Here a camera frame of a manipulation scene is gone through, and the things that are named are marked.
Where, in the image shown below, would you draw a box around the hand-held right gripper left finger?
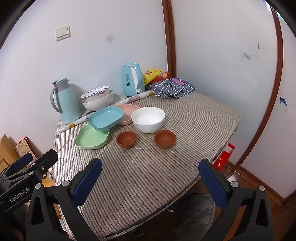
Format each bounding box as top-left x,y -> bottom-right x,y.
27,158 -> 102,241

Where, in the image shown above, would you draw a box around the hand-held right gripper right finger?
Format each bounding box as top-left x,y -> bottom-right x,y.
198,159 -> 275,241

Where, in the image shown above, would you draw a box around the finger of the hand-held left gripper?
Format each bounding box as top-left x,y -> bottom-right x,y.
0,152 -> 33,180
5,149 -> 58,183

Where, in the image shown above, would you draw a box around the green plastic plate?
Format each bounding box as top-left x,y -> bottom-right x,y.
75,124 -> 110,150

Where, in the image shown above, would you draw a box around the small brown clay bowl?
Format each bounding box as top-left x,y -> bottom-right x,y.
154,130 -> 177,149
116,131 -> 137,148

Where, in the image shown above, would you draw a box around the blue plastic plate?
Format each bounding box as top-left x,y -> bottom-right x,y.
87,106 -> 125,132

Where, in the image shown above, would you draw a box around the pink plastic plate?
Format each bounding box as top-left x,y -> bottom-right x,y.
116,104 -> 140,126

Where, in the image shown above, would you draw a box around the white ceramic bowl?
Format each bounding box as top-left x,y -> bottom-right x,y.
131,107 -> 165,134

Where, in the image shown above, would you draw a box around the framed picture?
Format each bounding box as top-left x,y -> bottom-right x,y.
15,137 -> 38,163

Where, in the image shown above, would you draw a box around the red paper bag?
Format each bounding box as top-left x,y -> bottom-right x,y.
213,143 -> 236,171

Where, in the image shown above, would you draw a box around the person's camouflage trouser leg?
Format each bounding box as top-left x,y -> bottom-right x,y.
136,190 -> 216,241

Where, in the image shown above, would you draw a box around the brown wooden baseboard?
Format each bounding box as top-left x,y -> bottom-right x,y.
225,160 -> 285,205

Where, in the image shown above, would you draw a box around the light blue thermos jug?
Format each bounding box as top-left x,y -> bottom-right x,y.
51,77 -> 82,124

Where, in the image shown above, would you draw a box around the grey striped tablecloth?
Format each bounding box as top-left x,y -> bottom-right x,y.
54,91 -> 243,240

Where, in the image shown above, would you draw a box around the large plain white bowl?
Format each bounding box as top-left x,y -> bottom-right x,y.
82,91 -> 115,111

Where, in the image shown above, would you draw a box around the painted white porcelain bowl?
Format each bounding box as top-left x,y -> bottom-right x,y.
81,85 -> 114,103

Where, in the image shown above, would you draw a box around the rolled patterned vinyl mat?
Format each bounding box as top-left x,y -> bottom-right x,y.
58,91 -> 155,134

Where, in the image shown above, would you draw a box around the grey checked cloth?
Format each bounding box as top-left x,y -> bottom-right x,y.
149,77 -> 196,99

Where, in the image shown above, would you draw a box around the blue sticker scrap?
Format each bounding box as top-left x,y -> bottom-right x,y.
279,96 -> 289,113

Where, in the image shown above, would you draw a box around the light blue electric kettle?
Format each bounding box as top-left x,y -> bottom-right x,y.
121,62 -> 146,97

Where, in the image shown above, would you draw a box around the red orange snack bag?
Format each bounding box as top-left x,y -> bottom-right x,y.
150,70 -> 171,85

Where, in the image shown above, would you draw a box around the yellow snack bag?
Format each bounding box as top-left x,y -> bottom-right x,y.
143,68 -> 163,86

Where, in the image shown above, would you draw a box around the cardboard boxes by wall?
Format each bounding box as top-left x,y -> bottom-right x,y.
0,134 -> 18,173

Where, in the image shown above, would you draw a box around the white wall light switch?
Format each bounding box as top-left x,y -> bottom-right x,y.
55,26 -> 70,42

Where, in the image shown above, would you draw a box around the brown wooden trim post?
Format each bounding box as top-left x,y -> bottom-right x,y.
161,0 -> 178,79
238,5 -> 284,168

